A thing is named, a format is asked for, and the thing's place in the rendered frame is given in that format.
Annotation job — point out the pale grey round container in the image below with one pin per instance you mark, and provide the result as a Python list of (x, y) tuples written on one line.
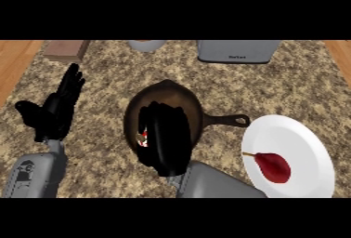
[(147, 45)]

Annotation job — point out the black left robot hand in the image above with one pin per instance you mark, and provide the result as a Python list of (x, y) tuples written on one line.
[(55, 114)]

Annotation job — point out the red and white cupcake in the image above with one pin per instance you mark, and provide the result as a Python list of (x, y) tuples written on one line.
[(145, 139)]

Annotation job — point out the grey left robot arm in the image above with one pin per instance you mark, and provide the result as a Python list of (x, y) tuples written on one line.
[(39, 173)]

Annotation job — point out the dark cast iron pan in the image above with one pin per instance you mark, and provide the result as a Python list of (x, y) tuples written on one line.
[(172, 96)]

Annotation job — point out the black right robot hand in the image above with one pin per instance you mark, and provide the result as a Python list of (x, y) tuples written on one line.
[(169, 139)]

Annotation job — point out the grey appliance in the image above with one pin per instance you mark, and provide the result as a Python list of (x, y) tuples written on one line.
[(238, 51)]

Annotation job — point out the dark red pear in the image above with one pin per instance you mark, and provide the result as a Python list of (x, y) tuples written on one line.
[(275, 167)]

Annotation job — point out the brown wooden block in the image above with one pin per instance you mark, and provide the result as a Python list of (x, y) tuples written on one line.
[(67, 49)]

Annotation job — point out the white plate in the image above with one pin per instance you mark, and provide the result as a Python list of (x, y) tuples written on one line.
[(288, 139)]

